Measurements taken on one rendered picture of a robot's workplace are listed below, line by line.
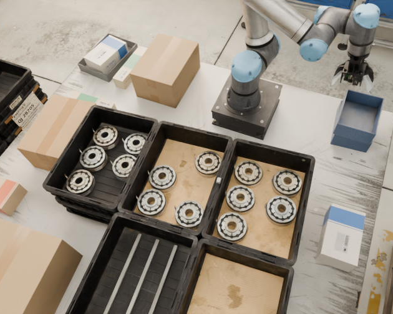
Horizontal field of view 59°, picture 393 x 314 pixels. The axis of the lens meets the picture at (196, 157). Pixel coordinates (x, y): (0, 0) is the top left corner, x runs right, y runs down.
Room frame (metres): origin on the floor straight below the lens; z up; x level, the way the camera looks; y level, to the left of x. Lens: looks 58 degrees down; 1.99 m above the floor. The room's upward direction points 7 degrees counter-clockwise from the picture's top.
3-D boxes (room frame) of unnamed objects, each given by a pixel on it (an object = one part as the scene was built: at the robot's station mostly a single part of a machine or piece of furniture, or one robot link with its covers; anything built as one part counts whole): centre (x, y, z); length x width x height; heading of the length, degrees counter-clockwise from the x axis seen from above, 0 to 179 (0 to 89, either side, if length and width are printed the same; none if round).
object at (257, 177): (0.60, -0.18, 0.86); 0.10 x 0.10 x 0.01
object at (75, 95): (1.15, 0.47, 0.73); 0.24 x 0.06 x 0.06; 60
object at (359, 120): (0.83, -0.70, 0.81); 0.20 x 0.15 x 0.07; 149
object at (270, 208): (0.44, -0.27, 0.86); 0.10 x 0.10 x 0.01
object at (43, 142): (0.95, 0.57, 0.78); 0.30 x 0.22 x 0.16; 157
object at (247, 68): (1.01, -0.25, 0.97); 0.13 x 0.12 x 0.14; 140
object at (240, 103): (1.00, -0.24, 0.85); 0.15 x 0.15 x 0.10
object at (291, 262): (0.48, -0.20, 0.92); 0.40 x 0.30 x 0.02; 155
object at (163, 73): (1.27, 0.09, 0.78); 0.30 x 0.22 x 0.16; 150
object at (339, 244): (0.35, -0.48, 0.75); 0.20 x 0.12 x 0.09; 152
